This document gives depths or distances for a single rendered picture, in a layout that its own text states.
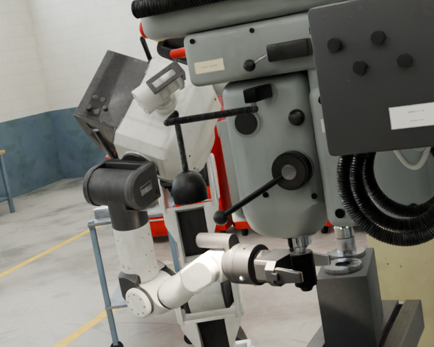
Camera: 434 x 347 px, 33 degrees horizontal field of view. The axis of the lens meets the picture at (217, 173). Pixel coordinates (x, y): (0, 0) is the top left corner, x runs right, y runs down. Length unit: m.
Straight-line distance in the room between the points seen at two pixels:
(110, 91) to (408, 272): 1.87
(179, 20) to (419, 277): 2.18
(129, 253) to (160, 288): 0.11
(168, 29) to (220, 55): 0.11
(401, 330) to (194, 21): 0.94
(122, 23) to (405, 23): 11.18
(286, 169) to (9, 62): 11.31
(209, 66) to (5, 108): 10.95
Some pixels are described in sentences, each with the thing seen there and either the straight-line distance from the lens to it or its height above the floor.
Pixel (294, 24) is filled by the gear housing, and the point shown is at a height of 1.71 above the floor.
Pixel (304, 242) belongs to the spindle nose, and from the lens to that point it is 1.50.
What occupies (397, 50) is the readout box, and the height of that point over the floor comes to 1.65.
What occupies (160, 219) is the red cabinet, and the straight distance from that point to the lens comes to 7.02.
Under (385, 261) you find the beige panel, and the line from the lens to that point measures 3.34.
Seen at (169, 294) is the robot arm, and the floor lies 1.15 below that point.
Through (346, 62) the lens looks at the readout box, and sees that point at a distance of 1.04.
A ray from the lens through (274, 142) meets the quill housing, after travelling 1.38.
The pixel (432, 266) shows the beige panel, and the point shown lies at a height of 0.64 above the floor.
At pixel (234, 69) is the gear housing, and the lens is 1.36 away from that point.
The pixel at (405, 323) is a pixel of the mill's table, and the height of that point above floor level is 0.95.
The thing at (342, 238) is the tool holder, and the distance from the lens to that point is 1.85.
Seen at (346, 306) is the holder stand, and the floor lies 1.07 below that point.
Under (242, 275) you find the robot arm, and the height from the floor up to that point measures 1.22.
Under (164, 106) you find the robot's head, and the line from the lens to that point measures 1.75.
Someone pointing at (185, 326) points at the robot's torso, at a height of 0.92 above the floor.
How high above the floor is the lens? 1.69
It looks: 9 degrees down
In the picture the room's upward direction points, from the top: 10 degrees counter-clockwise
